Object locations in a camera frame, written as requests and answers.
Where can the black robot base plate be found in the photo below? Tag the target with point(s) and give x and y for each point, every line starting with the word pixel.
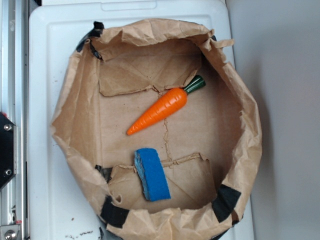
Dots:
pixel 8 161

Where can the orange toy carrot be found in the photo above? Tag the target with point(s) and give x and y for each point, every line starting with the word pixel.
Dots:
pixel 172 101

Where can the aluminium frame rail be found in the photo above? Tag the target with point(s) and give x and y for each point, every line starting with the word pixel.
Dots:
pixel 13 102

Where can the white plastic lid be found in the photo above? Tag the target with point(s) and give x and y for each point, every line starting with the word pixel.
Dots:
pixel 58 210

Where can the blue sponge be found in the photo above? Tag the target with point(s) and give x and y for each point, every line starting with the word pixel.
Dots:
pixel 151 174

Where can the brown paper lined bin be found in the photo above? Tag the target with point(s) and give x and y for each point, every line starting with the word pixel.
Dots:
pixel 210 149

